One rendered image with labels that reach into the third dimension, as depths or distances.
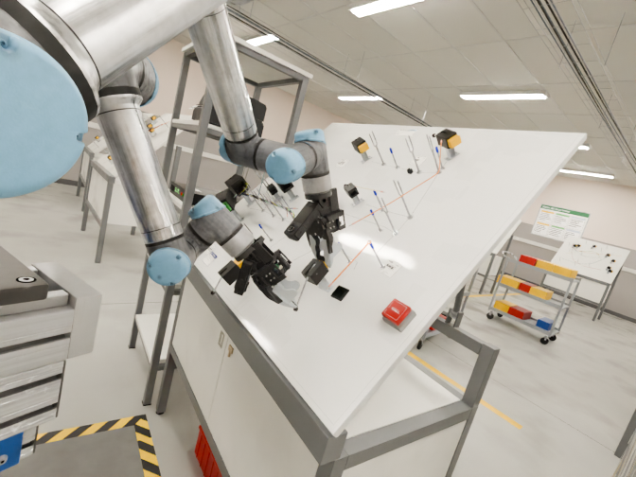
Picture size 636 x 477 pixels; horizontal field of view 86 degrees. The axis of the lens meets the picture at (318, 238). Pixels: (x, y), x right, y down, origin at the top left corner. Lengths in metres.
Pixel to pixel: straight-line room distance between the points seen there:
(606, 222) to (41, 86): 11.90
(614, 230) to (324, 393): 11.36
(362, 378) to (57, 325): 0.55
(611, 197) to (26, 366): 11.99
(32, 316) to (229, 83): 0.49
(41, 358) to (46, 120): 0.33
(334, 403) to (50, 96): 0.69
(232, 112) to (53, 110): 0.47
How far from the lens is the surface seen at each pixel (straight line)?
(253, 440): 1.14
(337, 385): 0.82
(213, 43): 0.71
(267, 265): 0.84
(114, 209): 3.90
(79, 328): 0.57
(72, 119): 0.34
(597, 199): 12.09
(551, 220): 12.20
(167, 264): 0.71
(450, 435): 1.25
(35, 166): 0.34
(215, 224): 0.82
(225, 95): 0.74
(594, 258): 9.93
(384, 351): 0.81
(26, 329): 0.54
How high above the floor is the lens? 1.34
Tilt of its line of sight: 9 degrees down
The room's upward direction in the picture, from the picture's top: 15 degrees clockwise
